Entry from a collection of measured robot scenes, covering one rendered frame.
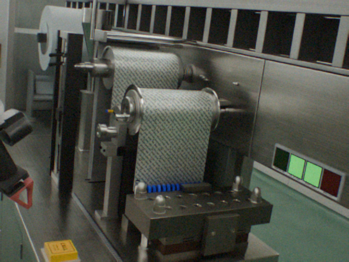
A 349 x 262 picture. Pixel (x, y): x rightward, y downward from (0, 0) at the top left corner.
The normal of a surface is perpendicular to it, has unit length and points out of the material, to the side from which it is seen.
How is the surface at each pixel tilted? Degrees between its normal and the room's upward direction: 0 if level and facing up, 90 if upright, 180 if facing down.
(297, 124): 90
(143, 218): 90
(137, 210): 90
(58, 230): 0
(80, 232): 0
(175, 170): 90
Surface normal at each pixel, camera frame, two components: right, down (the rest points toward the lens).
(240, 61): -0.88, 0.01
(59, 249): 0.12, -0.97
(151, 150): 0.46, 0.26
